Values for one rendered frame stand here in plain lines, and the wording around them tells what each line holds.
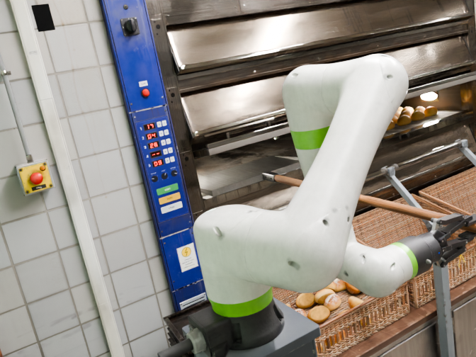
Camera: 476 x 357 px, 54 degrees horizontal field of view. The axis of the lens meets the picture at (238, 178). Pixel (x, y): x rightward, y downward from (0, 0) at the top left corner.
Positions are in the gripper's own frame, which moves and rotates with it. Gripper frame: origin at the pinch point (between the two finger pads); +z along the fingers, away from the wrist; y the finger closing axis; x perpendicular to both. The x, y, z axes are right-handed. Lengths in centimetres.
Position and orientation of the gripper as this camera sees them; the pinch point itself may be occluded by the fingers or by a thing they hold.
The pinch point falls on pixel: (471, 226)
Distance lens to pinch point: 138.4
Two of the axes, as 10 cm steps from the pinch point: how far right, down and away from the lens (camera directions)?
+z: 8.6, -2.7, 4.4
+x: 4.8, 1.3, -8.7
